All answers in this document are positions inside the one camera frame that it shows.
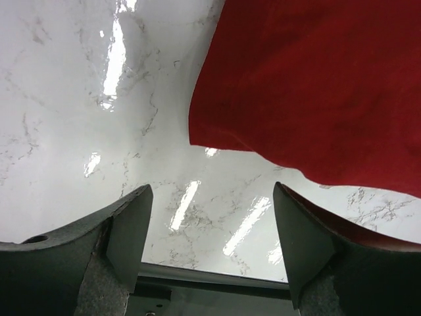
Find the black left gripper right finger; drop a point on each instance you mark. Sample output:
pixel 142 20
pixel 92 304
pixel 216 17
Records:
pixel 336 267

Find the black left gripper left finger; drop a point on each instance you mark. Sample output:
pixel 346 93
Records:
pixel 87 267

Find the dark red t shirt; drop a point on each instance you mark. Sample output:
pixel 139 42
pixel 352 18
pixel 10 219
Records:
pixel 330 88

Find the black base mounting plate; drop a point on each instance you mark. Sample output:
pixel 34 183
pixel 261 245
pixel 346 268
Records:
pixel 164 290

